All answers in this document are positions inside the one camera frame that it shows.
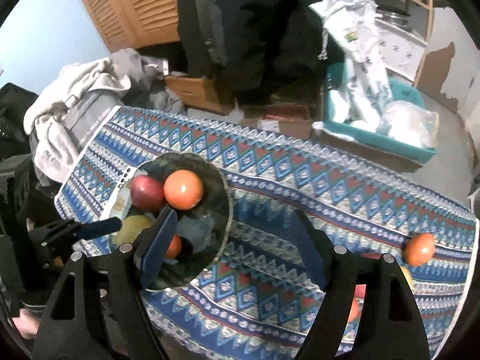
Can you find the wooden louvered wardrobe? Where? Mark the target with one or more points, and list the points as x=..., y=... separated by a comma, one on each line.
x=134, y=23

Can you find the dark glass fruit bowl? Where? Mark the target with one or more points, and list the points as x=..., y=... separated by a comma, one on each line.
x=203, y=230

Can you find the big dark red apple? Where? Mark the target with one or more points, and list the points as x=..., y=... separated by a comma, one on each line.
x=371, y=255

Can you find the large orange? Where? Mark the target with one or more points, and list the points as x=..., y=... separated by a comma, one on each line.
x=419, y=250

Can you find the yellow pear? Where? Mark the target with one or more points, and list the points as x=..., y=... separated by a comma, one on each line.
x=407, y=276

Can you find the white printed plastic bag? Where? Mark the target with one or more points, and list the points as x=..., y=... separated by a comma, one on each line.
x=352, y=26

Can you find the wooden shelf rack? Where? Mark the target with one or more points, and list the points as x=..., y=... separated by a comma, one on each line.
x=397, y=11

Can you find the white patterned box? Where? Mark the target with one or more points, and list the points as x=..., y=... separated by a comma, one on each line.
x=401, y=51

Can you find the dark hanging coats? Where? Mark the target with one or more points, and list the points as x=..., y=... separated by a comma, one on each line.
x=255, y=48

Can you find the clear plastic bag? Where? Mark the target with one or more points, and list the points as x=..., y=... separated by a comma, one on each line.
x=410, y=124

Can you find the cardboard box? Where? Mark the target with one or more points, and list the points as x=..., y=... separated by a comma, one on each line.
x=286, y=118

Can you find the person's left hand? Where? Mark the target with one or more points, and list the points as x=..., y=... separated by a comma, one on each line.
x=26, y=324

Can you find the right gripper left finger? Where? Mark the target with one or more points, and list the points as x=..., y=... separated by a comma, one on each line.
x=73, y=325

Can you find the wooden drawer box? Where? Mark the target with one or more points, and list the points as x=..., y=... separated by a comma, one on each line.
x=196, y=92

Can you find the orange fruit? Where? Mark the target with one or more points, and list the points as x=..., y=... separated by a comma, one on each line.
x=183, y=190

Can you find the small red apple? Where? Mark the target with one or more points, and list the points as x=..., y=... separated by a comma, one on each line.
x=147, y=193

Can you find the teal plastic bin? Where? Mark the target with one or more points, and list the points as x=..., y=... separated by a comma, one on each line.
x=338, y=118

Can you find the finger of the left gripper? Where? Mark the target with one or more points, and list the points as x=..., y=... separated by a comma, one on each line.
x=70, y=231

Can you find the white grey clothes pile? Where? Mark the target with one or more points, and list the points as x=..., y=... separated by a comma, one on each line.
x=68, y=111

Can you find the yellow green apple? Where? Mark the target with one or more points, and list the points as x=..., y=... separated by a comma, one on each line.
x=131, y=227

